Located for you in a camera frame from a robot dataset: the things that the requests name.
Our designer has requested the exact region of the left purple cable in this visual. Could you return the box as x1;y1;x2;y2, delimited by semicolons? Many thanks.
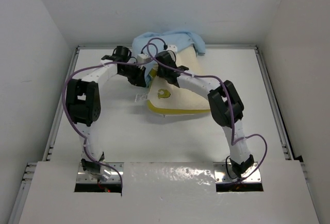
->
62;43;158;191

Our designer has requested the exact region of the metal base plate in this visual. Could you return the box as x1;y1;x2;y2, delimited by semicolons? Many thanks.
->
213;161;262;184
76;162;123;184

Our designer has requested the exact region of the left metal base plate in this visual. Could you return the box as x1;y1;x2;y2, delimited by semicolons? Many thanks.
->
76;162;123;184

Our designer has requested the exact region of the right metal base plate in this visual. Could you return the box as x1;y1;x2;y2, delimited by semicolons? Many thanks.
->
213;161;262;184

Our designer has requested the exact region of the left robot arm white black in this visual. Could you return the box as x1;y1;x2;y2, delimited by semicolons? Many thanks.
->
62;46;150;182

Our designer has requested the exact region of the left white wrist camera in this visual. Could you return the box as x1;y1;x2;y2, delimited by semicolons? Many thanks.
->
136;54;151;64

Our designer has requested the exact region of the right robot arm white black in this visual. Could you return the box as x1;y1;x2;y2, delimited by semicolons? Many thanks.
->
155;50;254;178

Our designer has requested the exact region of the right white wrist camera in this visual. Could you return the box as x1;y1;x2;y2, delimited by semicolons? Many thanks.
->
166;44;178;55

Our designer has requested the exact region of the aluminium table frame rail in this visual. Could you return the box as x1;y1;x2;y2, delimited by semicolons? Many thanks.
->
7;44;314;224

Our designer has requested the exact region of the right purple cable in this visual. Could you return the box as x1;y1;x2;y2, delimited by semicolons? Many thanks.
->
140;37;268;183

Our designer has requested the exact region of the purple cable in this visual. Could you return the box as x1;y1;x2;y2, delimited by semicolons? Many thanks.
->
62;43;158;191
140;37;268;183

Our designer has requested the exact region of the white front cover board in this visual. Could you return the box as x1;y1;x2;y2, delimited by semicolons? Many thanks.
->
20;161;318;223

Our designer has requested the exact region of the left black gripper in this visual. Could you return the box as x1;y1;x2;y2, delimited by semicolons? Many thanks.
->
119;63;146;88

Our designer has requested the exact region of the light blue pillowcase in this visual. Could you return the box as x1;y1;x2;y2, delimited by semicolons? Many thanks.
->
128;30;206;88

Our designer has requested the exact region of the cream memory foam pillow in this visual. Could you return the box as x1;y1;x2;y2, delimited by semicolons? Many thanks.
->
147;46;210;115

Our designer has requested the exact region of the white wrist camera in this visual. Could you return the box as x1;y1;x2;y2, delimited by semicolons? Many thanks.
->
166;44;178;55
136;54;151;64

